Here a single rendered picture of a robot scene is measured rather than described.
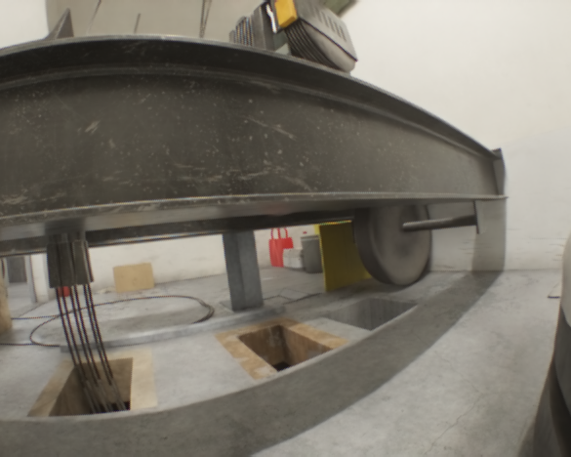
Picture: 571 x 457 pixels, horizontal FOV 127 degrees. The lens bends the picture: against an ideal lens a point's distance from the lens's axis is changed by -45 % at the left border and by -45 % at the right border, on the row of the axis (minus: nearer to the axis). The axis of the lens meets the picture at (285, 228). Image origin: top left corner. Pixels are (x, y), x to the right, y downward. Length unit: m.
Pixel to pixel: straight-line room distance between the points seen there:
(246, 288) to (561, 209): 1.80
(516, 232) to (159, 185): 1.63
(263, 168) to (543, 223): 1.49
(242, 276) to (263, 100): 1.10
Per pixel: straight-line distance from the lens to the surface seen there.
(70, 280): 0.77
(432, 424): 0.53
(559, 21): 2.00
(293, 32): 1.15
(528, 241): 1.64
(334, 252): 1.61
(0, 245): 1.35
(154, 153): 0.37
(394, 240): 1.36
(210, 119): 0.41
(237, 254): 1.40
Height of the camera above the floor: 0.37
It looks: 2 degrees up
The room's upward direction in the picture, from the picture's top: 7 degrees counter-clockwise
